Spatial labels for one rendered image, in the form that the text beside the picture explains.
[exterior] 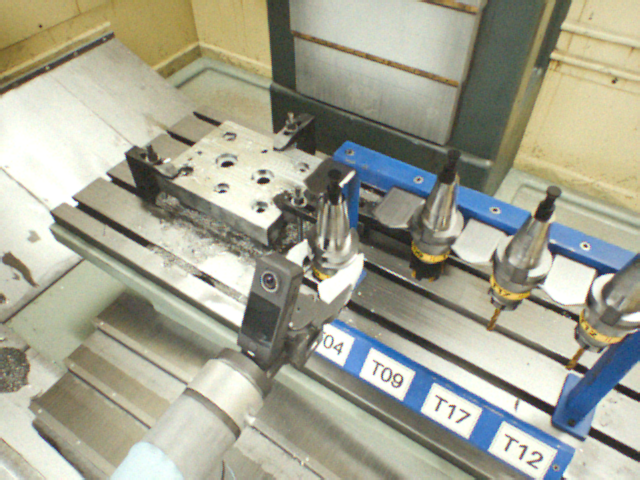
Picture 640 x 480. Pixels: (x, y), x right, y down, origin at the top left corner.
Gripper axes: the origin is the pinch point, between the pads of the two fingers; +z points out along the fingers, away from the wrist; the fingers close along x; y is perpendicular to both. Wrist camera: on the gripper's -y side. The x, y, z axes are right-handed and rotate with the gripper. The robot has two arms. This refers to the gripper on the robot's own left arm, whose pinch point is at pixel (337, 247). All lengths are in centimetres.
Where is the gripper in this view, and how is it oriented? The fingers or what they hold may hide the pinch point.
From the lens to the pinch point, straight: 63.5
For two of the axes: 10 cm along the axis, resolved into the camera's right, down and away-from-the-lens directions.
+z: 5.4, -6.4, 5.4
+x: 8.4, 4.1, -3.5
